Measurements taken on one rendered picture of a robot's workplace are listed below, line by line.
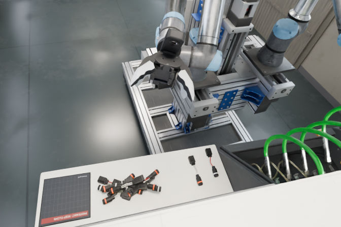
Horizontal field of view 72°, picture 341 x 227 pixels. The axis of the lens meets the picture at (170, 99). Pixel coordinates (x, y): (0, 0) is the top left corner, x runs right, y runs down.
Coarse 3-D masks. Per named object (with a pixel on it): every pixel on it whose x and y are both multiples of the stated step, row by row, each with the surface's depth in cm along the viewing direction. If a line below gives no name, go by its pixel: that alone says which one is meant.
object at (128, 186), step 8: (128, 176) 87; (152, 176) 87; (104, 184) 86; (112, 184) 84; (120, 184) 84; (128, 184) 84; (136, 184) 83; (144, 184) 84; (152, 184) 84; (112, 192) 81; (128, 192) 84; (136, 192) 83; (104, 200) 81; (112, 200) 82; (128, 200) 83
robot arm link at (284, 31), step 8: (280, 24) 121; (288, 24) 121; (296, 24) 121; (272, 32) 125; (280, 32) 120; (288, 32) 119; (296, 32) 120; (272, 40) 125; (280, 40) 122; (288, 40) 122; (272, 48) 127; (280, 48) 126
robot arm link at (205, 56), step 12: (204, 0) 79; (216, 0) 77; (204, 12) 79; (216, 12) 78; (204, 24) 79; (216, 24) 79; (204, 36) 79; (216, 36) 80; (192, 48) 80; (204, 48) 79; (216, 48) 81; (192, 60) 80; (204, 60) 80; (216, 60) 80
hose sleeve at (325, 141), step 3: (324, 138) 89; (324, 141) 89; (327, 141) 89; (324, 144) 89; (327, 144) 88; (324, 147) 89; (327, 147) 88; (324, 150) 89; (327, 150) 88; (324, 153) 89; (327, 153) 88; (327, 156) 88
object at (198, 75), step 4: (192, 68) 114; (192, 72) 115; (196, 72) 115; (200, 72) 116; (204, 72) 117; (192, 76) 116; (196, 76) 116; (200, 76) 117; (204, 76) 118; (196, 80) 118; (200, 80) 119
